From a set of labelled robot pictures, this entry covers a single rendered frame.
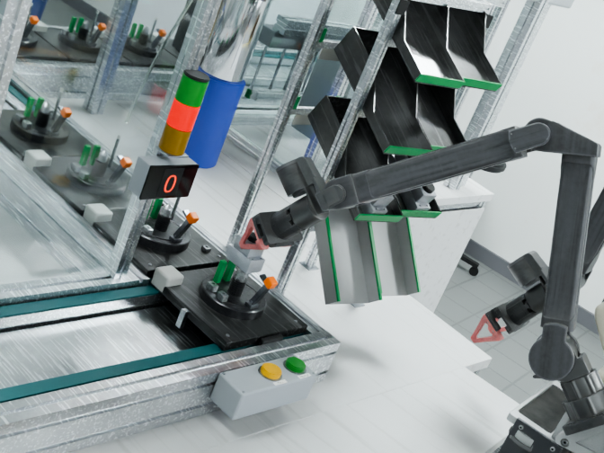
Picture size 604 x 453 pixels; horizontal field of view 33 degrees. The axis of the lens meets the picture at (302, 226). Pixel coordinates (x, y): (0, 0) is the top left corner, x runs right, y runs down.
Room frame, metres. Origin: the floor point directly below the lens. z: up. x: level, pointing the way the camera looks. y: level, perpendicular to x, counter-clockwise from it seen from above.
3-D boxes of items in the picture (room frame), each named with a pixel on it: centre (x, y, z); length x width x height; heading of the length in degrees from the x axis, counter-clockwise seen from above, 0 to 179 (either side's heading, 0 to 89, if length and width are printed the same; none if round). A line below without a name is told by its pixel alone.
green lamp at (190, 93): (1.79, 0.28, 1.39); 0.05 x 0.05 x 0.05
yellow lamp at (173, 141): (1.79, 0.28, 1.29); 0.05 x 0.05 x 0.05
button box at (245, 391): (1.69, -0.05, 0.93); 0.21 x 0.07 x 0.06; 145
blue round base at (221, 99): (2.83, 0.38, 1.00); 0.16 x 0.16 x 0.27
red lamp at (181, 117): (1.79, 0.28, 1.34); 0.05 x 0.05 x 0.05
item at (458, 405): (1.91, -0.15, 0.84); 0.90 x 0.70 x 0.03; 153
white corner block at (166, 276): (1.86, 0.21, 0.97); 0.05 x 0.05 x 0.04; 55
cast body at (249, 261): (1.89, 0.09, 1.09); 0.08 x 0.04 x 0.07; 55
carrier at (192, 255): (2.03, 0.28, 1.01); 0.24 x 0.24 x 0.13; 55
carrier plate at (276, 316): (1.88, 0.08, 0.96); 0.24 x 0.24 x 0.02; 55
